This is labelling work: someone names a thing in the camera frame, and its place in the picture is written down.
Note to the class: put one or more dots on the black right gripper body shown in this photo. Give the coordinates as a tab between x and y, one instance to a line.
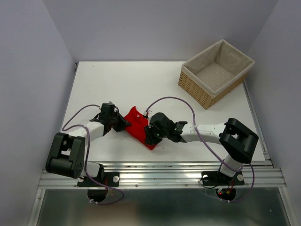
154	135

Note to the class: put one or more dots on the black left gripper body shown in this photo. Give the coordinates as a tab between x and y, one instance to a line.
117	123

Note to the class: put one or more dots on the red t shirt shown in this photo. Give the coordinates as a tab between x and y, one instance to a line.
136	129

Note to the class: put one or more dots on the wicker basket with cloth liner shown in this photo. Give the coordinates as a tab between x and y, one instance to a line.
215	72

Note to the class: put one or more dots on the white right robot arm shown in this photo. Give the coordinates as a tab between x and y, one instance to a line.
232	143

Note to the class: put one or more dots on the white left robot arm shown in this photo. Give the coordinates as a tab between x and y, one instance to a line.
67	152

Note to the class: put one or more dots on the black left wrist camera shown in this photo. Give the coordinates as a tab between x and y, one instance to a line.
108	110

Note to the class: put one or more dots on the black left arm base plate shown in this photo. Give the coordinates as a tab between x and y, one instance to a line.
99	174

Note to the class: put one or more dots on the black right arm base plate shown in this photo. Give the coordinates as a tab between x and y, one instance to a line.
216	178

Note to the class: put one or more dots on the aluminium rail frame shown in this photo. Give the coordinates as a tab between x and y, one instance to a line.
163	189

